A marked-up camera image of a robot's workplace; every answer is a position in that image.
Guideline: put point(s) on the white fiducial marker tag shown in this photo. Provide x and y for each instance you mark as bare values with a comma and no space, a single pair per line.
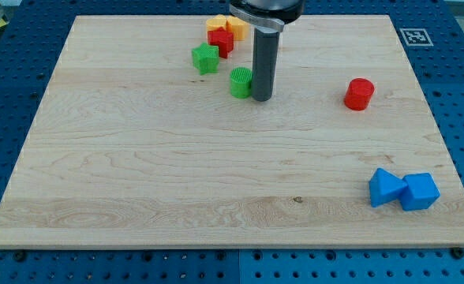
416,37

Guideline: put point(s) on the red cylinder block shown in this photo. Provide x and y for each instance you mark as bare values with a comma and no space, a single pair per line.
359,94

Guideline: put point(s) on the yellow heart block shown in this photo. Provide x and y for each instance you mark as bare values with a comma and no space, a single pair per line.
239,28

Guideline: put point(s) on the green star block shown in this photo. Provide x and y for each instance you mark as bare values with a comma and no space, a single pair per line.
206,58

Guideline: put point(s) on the blue triangle block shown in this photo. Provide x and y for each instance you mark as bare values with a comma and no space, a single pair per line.
385,187

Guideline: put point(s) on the blue cube block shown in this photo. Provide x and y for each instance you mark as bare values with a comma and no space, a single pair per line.
421,192

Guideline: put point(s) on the wooden board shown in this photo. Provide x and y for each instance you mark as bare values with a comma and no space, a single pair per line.
131,148

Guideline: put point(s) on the red star block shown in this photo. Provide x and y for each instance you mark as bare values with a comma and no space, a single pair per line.
223,39

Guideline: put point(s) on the green cylinder block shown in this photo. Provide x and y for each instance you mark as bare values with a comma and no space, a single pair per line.
240,82

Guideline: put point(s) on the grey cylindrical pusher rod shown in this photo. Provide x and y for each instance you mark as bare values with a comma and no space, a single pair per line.
265,49

